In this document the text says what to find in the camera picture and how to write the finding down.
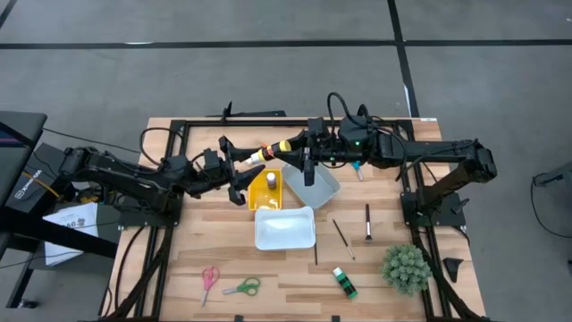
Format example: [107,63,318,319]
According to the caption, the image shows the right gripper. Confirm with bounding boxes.
[272,115,346,188]

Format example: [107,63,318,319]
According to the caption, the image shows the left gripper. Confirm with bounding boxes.
[195,135,267,208]

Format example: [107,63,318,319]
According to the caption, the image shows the yellow paint bottle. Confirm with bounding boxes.
[244,140,293,166]

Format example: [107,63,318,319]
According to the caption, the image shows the wide bushy black brush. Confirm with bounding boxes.
[364,203,374,243]

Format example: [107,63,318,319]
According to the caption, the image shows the thin long paintbrush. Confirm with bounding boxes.
[332,218,357,261]

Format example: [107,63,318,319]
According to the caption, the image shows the pink scissors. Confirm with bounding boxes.
[199,266,221,308]

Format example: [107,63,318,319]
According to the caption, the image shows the green scissors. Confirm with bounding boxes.
[221,276,262,297]

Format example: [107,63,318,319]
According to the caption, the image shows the green paint bottle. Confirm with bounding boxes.
[332,267,359,301]

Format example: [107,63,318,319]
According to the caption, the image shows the yellow plastic bin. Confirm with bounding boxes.
[248,168,284,211]

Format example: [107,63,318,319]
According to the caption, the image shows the grey plastic bin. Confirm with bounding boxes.
[281,163,341,210]

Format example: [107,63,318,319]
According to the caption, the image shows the black clamp with bar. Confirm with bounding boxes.
[221,101,287,120]

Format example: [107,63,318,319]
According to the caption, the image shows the white plastic bin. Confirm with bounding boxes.
[254,206,316,251]

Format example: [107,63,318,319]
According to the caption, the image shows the small potted green plant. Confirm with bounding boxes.
[379,243,433,297]

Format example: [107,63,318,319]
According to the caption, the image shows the white paper sheet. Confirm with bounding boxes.
[43,201,99,267]

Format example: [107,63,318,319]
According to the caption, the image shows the black box with logo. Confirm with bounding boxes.
[4,142,95,215]

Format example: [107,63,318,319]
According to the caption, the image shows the black stand beam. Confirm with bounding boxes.
[0,208,120,309]

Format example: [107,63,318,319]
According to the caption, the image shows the black aluminium table frame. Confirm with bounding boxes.
[97,118,492,322]

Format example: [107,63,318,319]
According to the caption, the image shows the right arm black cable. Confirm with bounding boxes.
[327,91,372,131]

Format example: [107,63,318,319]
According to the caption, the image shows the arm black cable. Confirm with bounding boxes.
[139,126,185,167]
[327,91,372,131]

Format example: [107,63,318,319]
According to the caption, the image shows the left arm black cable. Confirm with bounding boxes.
[139,126,185,167]

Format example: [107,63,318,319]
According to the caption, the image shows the black plastic bracket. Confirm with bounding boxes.
[442,257,465,284]

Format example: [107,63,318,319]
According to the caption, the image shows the black floor cable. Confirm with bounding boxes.
[530,172,572,239]

